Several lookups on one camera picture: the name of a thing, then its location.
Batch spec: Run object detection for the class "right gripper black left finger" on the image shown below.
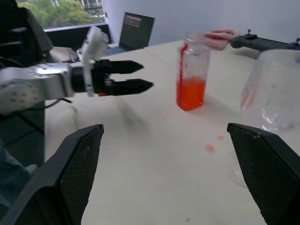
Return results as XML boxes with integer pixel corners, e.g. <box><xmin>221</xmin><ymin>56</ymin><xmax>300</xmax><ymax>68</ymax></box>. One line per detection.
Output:
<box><xmin>0</xmin><ymin>123</ymin><xmax>105</xmax><ymax>225</ymax></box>

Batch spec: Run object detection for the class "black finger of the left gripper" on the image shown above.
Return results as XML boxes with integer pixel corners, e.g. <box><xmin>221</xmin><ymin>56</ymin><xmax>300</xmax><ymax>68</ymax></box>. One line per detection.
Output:
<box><xmin>110</xmin><ymin>60</ymin><xmax>144</xmax><ymax>76</ymax></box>
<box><xmin>112</xmin><ymin>78</ymin><xmax>155</xmax><ymax>96</ymax></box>

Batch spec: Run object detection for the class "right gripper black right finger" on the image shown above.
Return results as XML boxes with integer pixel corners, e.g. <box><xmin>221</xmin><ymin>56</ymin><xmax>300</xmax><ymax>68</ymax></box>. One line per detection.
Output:
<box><xmin>226</xmin><ymin>122</ymin><xmax>300</xmax><ymax>225</ymax></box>

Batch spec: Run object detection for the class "plastic bottle orange liquid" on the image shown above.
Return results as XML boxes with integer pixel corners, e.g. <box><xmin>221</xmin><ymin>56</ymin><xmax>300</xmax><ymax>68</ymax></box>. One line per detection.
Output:
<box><xmin>175</xmin><ymin>31</ymin><xmax>211</xmax><ymax>112</ymax></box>

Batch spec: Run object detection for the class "clear wine glass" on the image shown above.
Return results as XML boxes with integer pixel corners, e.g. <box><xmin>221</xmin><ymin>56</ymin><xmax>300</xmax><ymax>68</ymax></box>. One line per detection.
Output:
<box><xmin>225</xmin><ymin>48</ymin><xmax>300</xmax><ymax>188</ymax></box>

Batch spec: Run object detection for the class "dark open laptop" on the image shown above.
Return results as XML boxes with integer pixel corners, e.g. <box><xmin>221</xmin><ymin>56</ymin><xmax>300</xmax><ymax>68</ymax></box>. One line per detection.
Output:
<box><xmin>100</xmin><ymin>11</ymin><xmax>156</xmax><ymax>56</ymax></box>

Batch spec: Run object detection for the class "beige crumpled bag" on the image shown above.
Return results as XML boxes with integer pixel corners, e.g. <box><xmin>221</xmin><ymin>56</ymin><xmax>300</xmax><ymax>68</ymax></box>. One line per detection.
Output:
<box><xmin>49</xmin><ymin>46</ymin><xmax>79</xmax><ymax>64</ymax></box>

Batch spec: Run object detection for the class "window with trees outside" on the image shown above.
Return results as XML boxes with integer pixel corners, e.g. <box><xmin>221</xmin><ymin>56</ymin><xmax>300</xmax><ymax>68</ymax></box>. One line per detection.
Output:
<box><xmin>16</xmin><ymin>0</ymin><xmax>106</xmax><ymax>31</ymax></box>

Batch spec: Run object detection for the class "black office chair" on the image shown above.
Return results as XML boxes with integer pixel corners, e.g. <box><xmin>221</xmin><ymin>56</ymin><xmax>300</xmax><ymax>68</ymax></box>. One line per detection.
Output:
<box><xmin>0</xmin><ymin>0</ymin><xmax>54</xmax><ymax>68</ymax></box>

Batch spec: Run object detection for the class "pink towel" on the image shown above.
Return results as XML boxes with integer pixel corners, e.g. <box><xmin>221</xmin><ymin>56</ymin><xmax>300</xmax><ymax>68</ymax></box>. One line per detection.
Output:
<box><xmin>203</xmin><ymin>29</ymin><xmax>238</xmax><ymax>51</ymax></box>

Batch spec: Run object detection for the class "grey handheld controller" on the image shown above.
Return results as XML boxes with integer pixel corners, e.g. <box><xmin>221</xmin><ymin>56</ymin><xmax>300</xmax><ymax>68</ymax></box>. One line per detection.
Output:
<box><xmin>231</xmin><ymin>29</ymin><xmax>300</xmax><ymax>52</ymax></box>

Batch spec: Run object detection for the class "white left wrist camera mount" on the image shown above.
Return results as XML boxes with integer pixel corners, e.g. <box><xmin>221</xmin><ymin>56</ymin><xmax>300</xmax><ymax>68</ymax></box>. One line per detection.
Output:
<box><xmin>79</xmin><ymin>25</ymin><xmax>110</xmax><ymax>98</ymax></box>

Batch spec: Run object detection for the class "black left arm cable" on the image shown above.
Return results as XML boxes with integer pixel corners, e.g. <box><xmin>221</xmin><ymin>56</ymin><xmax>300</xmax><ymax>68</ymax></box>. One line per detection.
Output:
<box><xmin>43</xmin><ymin>97</ymin><xmax>74</xmax><ymax>111</ymax></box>

